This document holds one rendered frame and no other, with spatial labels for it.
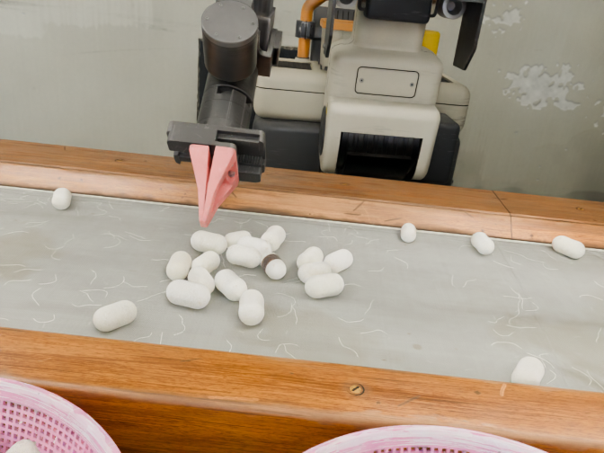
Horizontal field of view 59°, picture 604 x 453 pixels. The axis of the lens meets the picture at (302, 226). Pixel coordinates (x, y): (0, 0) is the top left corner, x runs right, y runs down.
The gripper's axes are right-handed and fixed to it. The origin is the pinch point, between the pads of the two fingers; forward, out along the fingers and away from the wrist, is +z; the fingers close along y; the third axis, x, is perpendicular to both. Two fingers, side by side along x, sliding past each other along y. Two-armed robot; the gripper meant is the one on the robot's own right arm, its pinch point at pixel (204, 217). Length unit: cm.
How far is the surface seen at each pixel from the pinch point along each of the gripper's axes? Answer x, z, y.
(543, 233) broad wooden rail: 9.0, -7.2, 39.5
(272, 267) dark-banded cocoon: -2.0, 5.4, 7.7
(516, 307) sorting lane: -1.1, 6.4, 31.1
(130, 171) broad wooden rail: 10.2, -10.1, -12.5
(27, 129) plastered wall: 162, -111, -121
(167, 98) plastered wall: 149, -128, -57
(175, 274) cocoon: -3.3, 7.6, -0.9
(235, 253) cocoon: -0.7, 3.9, 3.8
